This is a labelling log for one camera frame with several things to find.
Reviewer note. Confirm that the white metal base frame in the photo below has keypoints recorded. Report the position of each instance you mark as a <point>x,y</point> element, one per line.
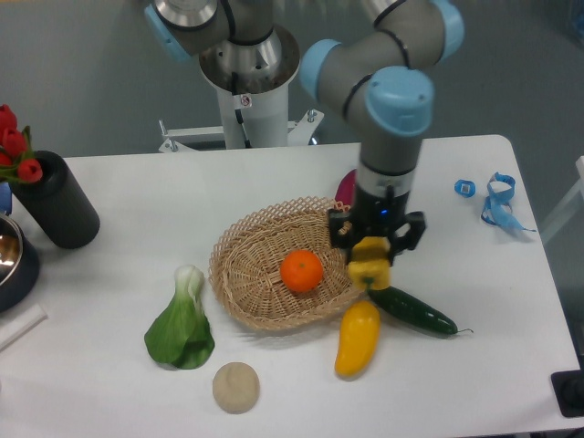
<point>299,133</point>

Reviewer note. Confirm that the black device at edge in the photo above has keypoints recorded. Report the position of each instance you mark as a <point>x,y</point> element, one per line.
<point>568,388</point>

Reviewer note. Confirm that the tangled blue ribbon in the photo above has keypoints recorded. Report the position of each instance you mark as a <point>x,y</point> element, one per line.
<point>497,209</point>

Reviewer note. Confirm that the orange fruit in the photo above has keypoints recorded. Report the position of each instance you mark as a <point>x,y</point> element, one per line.
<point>301,271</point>

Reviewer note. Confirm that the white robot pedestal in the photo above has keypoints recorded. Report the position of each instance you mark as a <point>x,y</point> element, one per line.
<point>254,120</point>

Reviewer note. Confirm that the red tulip bouquet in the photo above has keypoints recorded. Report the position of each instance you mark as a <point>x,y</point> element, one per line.
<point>18,161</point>

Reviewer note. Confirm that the green cucumber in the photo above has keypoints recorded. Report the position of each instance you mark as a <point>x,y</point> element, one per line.
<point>414,312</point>

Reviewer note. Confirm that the yellow mango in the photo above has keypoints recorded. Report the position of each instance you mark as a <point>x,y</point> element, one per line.
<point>358,338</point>

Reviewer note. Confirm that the small blue tape roll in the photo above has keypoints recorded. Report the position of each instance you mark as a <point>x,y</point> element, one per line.
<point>465,188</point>

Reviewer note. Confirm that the dark metal bowl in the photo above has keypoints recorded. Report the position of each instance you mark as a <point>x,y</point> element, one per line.
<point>20,264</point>

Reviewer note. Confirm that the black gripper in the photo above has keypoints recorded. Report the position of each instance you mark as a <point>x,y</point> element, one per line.
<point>377,209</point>

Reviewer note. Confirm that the white paper strip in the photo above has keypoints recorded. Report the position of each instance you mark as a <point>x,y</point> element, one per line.
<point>16,326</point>

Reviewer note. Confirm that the black cylindrical vase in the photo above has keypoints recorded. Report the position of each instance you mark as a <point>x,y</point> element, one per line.
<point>58,203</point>

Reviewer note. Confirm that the white frame at right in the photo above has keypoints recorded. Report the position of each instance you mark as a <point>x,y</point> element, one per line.
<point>565,209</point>

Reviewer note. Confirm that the beige round bun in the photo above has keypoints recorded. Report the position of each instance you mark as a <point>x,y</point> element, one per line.
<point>236,387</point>

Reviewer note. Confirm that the green bok choy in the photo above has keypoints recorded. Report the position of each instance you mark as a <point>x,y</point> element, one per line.
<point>181,335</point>

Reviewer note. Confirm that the woven wicker basket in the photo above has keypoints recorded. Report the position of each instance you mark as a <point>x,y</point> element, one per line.
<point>244,266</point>

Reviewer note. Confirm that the purple eggplant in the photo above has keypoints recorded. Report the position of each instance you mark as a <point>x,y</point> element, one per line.
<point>346,187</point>

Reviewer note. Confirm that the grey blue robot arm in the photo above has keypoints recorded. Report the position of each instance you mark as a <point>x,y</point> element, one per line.
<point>377,85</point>

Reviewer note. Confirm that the yellow bell pepper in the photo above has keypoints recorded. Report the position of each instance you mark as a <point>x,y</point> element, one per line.
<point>369,266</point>

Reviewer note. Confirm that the blue object behind vase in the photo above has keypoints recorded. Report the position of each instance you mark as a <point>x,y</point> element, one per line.
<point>6,199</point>

